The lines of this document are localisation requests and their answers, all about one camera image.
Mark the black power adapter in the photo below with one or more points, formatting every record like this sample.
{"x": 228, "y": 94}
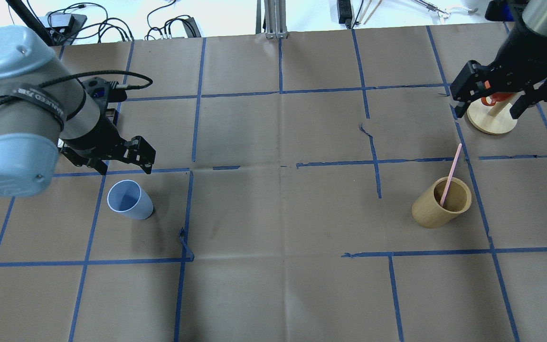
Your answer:
{"x": 344, "y": 13}

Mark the pink chopstick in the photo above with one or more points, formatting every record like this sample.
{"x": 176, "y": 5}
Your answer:
{"x": 450, "y": 175}

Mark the bamboo cylinder holder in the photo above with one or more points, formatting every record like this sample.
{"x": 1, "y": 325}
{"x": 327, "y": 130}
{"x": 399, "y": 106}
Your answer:
{"x": 426, "y": 210}

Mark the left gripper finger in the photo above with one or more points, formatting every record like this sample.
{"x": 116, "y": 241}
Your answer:
{"x": 96, "y": 164}
{"x": 138, "y": 151}

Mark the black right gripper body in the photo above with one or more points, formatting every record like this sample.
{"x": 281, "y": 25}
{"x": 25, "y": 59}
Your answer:
{"x": 529, "y": 49}

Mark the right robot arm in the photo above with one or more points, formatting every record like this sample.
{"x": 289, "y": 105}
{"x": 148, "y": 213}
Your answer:
{"x": 535, "y": 16}

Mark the light blue plastic cup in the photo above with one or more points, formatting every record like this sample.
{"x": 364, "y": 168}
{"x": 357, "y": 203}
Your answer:
{"x": 130, "y": 199}

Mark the wooden mug tree stand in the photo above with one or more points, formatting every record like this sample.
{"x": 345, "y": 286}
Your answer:
{"x": 494, "y": 120}

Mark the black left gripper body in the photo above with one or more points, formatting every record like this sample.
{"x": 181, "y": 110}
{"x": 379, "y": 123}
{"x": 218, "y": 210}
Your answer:
{"x": 103, "y": 134}

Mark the aluminium frame post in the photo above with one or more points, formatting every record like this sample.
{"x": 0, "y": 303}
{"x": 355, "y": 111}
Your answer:
{"x": 271, "y": 19}

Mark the wooden chopstick on desk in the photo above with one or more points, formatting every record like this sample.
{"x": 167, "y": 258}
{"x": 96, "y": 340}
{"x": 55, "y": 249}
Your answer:
{"x": 366, "y": 11}

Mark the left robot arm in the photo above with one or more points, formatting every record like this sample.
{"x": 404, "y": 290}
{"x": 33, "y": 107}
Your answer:
{"x": 46, "y": 111}

